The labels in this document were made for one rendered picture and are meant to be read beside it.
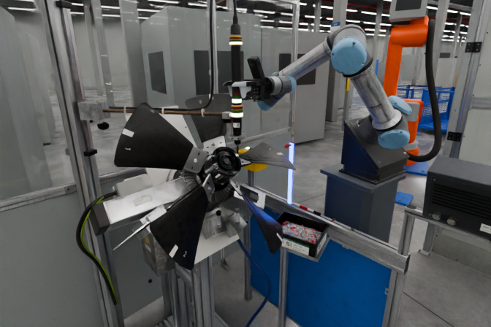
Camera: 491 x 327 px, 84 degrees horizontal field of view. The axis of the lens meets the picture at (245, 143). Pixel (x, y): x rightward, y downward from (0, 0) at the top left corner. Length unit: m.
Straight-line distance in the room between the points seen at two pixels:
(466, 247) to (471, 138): 0.86
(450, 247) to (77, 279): 2.63
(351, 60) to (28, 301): 1.78
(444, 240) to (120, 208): 2.48
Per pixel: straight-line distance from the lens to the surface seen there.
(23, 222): 1.61
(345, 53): 1.04
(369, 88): 1.14
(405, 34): 4.77
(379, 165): 1.41
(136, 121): 0.96
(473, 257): 2.84
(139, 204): 0.99
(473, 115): 2.50
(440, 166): 1.06
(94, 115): 1.28
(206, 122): 1.12
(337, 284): 1.51
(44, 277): 1.77
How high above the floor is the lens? 1.55
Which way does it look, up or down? 16 degrees down
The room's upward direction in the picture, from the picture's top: 1 degrees counter-clockwise
